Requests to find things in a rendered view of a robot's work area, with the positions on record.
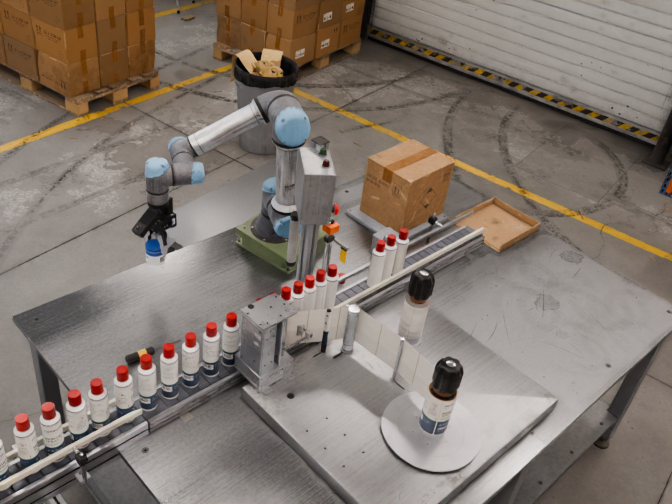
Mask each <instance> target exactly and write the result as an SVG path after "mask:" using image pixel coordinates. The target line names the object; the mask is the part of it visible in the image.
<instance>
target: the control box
mask: <svg viewBox="0 0 672 504"><path fill-rule="evenodd" d="M326 150H327V149H326ZM324 159H328V160H329V162H330V168H327V169H325V168H323V167H322V163H323V160H324ZM335 181H336V173H335V170H334V166H333V162H332V159H331V155H330V151H329V150H327V156H326V157H321V156H319V151H317V150H316V148H310V147H299V151H298V161H297V171H296V182H295V192H294V198H295V203H296V209H297V215H298V220H299V224H300V225H328V223H330V218H331V213H332V203H333V195H334V188H335Z"/></svg>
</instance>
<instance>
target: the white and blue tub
mask: <svg viewBox="0 0 672 504"><path fill-rule="evenodd" d="M145 254H146V262H147V263H148V264H150V265H153V266H158V265H161V264H163V263H164V262H165V260H166V256H164V255H163V254H162V253H161V249H160V243H159V241H158V239H151V240H149V241H147V242H146V243H145Z"/></svg>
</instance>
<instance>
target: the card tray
mask: <svg viewBox="0 0 672 504"><path fill-rule="evenodd" d="M472 210H473V211H474V214H473V215H471V216H469V217H467V218H465V219H463V220H461V221H459V222H457V223H455V224H454V225H456V226H458V227H459V228H460V227H462V226H464V225H466V226H469V227H471V228H472V229H474V230H478V229H480V228H482V227H483V228H485V229H484V232H483V233H481V234H482V235H483V236H484V237H485V238H484V242H483V243H485V244H486V245H488V246H489V247H491V248H493V249H494V250H496V251H497V252H499V253H500V252H501V251H503V250H505V249H506V248H508V247H510V246H511V245H513V244H515V243H517V242H518V241H520V240H522V239H523V238H525V237H527V236H528V235H530V234H532V233H534V232H535V231H537V230H538V228H539V225H540V222H538V221H536V220H534V219H533V218H531V217H529V216H528V215H526V214H524V213H522V212H521V211H519V210H517V209H515V208H514V207H512V206H510V205H509V204H507V203H505V202H503V201H502V200H500V199H498V198H496V197H495V196H494V197H492V198H490V199H488V200H486V201H484V202H483V203H481V204H479V205H477V206H475V207H473V208H471V209H469V210H467V211H465V212H463V213H461V214H459V215H457V216H455V218H454V219H456V218H458V217H460V216H462V215H464V214H466V213H468V212H470V211H472Z"/></svg>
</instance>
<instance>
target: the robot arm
mask: <svg viewBox="0 0 672 504"><path fill-rule="evenodd" d="M269 122H271V123H272V142H273V143H274V145H276V177H273V178H269V179H267V180H266V181H265V182H264V183H263V188H262V203H261V212H260V214H259V216H258V218H257V220H256V225H255V229H256V231H257V232H258V234H260V235H261V236H262V237H264V238H267V239H272V240H280V239H284V238H289V230H290V219H291V218H290V215H291V212H293V211H297V209H296V203H295V198H294V192H295V182H296V171H297V161H298V151H299V147H302V146H303V145H304V144H305V142H306V139H307V138H308V137H309V134H310V122H309V119H308V117H307V115H306V114H305V112H304V111H303V109H302V107H301V105H300V104H299V101H298V100H297V98H296V97H295V96H294V95H293V94H292V93H290V92H288V91H285V90H275V91H270V92H267V93H265V94H262V95H260V96H258V97H256V98H254V99H253V100H252V103H251V104H249V105H247V106H245V107H243V108H242V109H240V110H238V111H236V112H234V113H232V114H230V115H228V116H226V117H225V118H223V119H221V120H219V121H217V122H215V123H213V124H211V125H209V126H208V127H206V128H204V129H202V130H200V131H198V132H196V133H194V134H192V135H191V136H189V137H187V138H184V137H174V138H173V139H171V140H170V142H169V144H168V149H169V155H170V157H171V161H172V164H168V162H167V160H166V159H164V158H159V157H153V158H150V159H148V160H147V161H146V163H145V180H146V199H147V205H148V206H149V208H148V209H147V210H146V211H145V213H144V214H143V215H142V217H141V218H140V219H139V220H138V222H137V223H136V224H135V226H134V227H133V228H132V232H133V233H134V234H135V235H137V236H139V237H141V238H143V237H145V241H146V242H147V241H149V240H151V237H152V236H153V235H154V234H155V233H156V234H158V233H159V236H158V237H157V239H158V241H159V243H160V249H161V253H162V254H163V255H164V256H166V255H167V250H168V248H169V247H170V246H171V245H172V244H173V243H174V242H175V239H174V237H169V235H168V233H167V232H166V231H165V230H167V229H169V228H173V227H175V226H177V221H176V213H174V212H173V198H172V197H169V186H180V185H194V184H201V183H203V182H204V179H205V173H204V166H203V164H202V163H201V162H195V161H194V158H196V157H197V156H199V155H201V154H203V153H205V152H207V151H209V150H211V149H213V148H215V147H217V146H218V145H220V144H222V143H224V142H226V141H228V140H230V139H232V138H234V137H236V136H237V135H239V134H241V133H243V132H245V131H247V130H249V129H251V128H253V127H255V126H256V125H258V124H260V123H264V124H267V123H269ZM170 214H173V215H170ZM174 218H175V224H173V221H172V219H174ZM172 224H173V225H172Z"/></svg>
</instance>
